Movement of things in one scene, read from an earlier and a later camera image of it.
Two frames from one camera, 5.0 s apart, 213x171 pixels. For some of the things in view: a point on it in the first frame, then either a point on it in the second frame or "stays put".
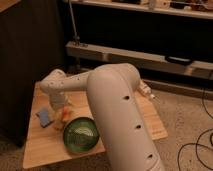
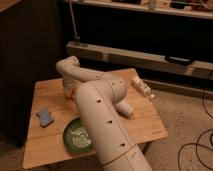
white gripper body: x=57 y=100 → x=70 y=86
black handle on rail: x=183 y=60 stays put
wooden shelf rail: x=143 y=61 stays put
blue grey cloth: x=44 y=118 stays put
